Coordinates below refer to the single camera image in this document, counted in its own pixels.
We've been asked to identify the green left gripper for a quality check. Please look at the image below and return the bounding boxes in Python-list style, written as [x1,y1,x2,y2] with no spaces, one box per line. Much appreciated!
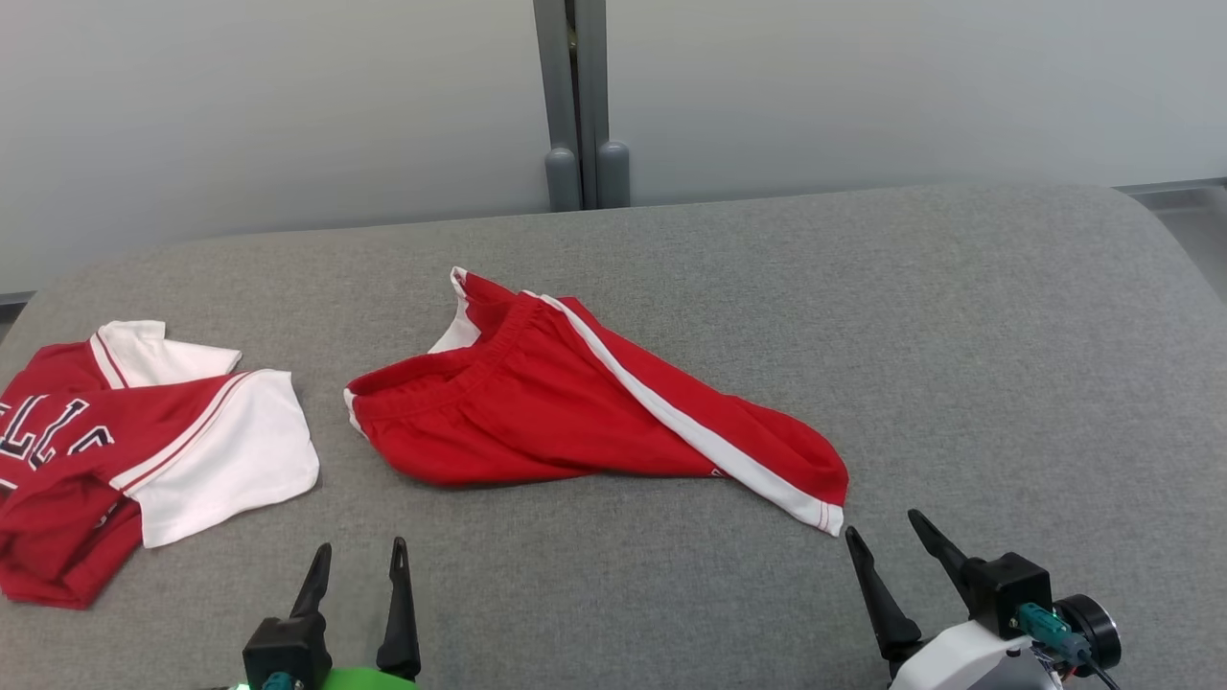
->
[290,537,422,690]

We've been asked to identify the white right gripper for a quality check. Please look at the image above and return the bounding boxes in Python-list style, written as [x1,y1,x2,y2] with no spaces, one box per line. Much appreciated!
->
[845,510,1065,690]

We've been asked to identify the red shorts with white stripe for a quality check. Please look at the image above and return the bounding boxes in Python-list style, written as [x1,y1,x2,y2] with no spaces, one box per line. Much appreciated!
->
[344,266,850,538]

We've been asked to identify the red and white lettered jersey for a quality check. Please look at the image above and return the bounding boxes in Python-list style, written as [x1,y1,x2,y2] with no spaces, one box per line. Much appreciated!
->
[0,320,321,610]

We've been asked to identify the black right cable teal plug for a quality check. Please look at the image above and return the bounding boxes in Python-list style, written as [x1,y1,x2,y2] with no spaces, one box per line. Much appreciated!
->
[1018,603,1123,690]

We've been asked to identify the grey partition post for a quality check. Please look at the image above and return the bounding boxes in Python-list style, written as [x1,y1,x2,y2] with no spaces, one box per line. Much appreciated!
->
[533,0,632,213]

